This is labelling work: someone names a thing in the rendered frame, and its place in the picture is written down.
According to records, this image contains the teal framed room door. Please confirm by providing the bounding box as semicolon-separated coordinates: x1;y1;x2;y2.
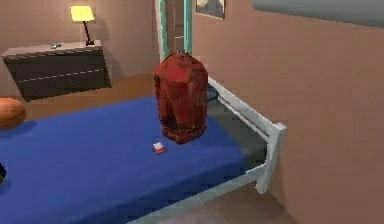
157;0;194;61

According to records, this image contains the small black object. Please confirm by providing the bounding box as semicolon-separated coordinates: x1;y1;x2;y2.
0;161;8;184

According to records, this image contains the dark round object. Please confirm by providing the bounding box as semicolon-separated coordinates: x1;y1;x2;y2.
206;85;220;102

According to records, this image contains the framed wall picture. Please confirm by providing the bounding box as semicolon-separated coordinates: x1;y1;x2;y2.
195;0;226;20

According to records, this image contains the small red white box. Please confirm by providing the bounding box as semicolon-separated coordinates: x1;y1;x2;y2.
152;141;167;155

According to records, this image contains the orange basketball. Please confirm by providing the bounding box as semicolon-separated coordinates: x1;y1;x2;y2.
0;97;27;131

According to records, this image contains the dark chest of drawers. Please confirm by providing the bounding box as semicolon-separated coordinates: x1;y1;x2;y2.
1;40;112;103

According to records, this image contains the blue bed with white frame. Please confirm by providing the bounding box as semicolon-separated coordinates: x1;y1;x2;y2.
0;75;288;224

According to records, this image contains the yellow shade table lamp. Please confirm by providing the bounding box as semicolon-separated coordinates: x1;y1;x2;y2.
69;5;96;47

